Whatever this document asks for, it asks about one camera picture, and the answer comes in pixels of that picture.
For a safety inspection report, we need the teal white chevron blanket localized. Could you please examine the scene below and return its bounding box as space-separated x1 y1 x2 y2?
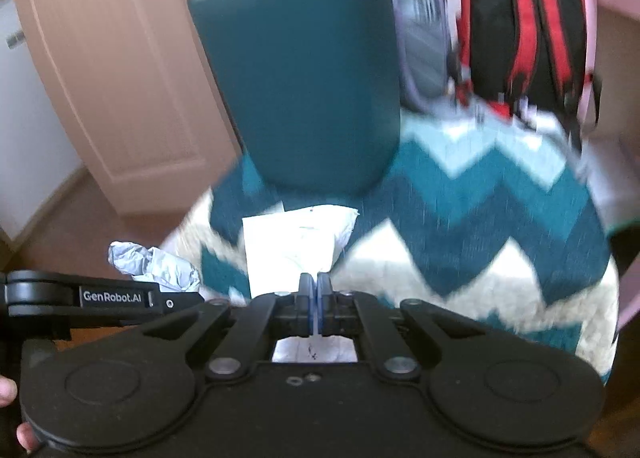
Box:
162 106 622 384

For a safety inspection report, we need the silver purple snack wrapper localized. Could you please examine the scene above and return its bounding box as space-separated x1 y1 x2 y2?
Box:
107 241 201 293

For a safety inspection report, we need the white paper tissue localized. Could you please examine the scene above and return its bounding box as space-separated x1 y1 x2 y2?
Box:
242 203 359 364

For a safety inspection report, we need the person's hand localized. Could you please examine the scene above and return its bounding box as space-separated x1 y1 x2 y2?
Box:
0 377 40 456

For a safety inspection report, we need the red black backpack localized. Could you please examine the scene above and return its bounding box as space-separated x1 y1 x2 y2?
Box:
457 0 602 149

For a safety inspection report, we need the beige wooden door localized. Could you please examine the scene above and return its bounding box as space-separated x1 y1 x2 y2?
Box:
15 0 240 215

